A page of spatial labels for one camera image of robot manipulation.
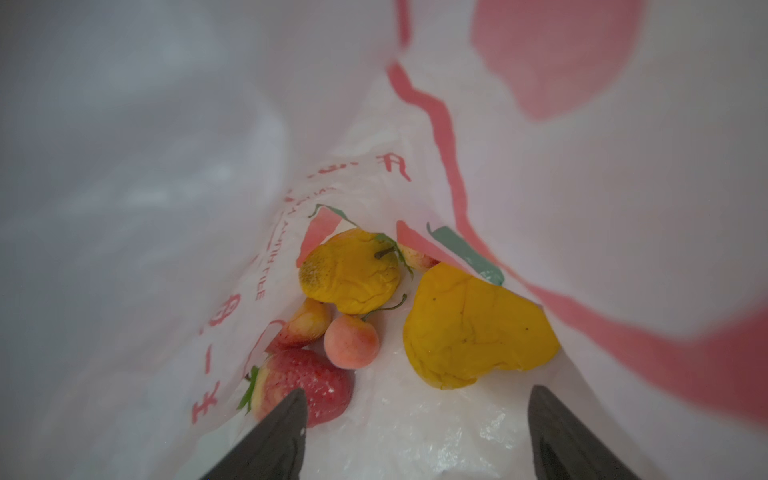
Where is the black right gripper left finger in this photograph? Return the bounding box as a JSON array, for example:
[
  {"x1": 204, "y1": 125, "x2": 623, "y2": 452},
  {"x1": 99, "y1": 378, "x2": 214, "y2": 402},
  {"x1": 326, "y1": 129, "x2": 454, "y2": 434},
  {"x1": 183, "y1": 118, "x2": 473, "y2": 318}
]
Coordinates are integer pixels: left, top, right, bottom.
[{"x1": 202, "y1": 389, "x2": 308, "y2": 480}]

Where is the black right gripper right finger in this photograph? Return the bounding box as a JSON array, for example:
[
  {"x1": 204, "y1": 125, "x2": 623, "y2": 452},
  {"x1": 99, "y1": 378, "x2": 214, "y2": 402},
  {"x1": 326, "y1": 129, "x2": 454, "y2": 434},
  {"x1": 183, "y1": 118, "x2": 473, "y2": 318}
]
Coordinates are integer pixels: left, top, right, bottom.
[{"x1": 527, "y1": 385, "x2": 638, "y2": 480}]

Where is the red fake strawberry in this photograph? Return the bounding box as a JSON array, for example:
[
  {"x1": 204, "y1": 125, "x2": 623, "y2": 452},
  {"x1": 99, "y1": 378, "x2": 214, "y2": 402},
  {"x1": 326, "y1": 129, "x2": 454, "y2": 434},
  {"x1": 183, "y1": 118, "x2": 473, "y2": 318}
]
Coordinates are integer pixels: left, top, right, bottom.
[{"x1": 238, "y1": 349, "x2": 354, "y2": 428}]

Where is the small pink fake peach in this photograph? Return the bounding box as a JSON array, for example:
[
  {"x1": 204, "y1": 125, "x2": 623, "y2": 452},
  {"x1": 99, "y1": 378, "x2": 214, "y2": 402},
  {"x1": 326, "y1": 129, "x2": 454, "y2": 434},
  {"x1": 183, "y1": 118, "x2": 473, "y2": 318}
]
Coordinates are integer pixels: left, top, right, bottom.
[{"x1": 323, "y1": 294, "x2": 408, "y2": 370}]

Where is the red yellow fake pear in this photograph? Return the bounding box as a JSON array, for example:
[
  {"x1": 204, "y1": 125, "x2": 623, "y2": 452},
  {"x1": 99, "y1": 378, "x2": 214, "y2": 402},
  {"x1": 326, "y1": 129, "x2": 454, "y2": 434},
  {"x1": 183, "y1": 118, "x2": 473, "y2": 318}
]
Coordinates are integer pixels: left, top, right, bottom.
[{"x1": 266, "y1": 298, "x2": 332, "y2": 354}]

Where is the yellow fake citrus fruit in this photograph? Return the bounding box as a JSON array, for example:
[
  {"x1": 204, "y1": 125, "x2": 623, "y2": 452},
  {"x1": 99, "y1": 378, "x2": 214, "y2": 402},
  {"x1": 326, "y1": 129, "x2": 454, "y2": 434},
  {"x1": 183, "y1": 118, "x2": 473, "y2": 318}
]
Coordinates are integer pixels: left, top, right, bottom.
[{"x1": 403, "y1": 263, "x2": 561, "y2": 390}]

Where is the yellow fake lemon with stem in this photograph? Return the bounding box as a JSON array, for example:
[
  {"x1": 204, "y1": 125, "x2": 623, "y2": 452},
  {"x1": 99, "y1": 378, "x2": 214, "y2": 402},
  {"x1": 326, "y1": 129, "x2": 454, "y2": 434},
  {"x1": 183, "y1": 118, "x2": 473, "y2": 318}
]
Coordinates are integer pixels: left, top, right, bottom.
[{"x1": 298, "y1": 228, "x2": 402, "y2": 315}]

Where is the pink translucent plastic bag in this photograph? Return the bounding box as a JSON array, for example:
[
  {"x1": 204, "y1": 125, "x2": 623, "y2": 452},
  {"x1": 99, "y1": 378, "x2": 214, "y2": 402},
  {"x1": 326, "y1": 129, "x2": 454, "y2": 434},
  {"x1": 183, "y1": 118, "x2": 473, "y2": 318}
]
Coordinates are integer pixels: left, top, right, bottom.
[{"x1": 1, "y1": 1, "x2": 767, "y2": 479}]

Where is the small fake strawberry far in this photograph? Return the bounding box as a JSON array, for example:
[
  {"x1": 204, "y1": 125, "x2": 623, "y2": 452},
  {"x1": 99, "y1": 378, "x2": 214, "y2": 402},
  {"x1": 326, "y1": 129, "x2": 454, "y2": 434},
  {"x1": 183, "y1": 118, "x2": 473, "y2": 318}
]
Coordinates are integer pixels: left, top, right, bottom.
[{"x1": 398, "y1": 244, "x2": 440, "y2": 273}]

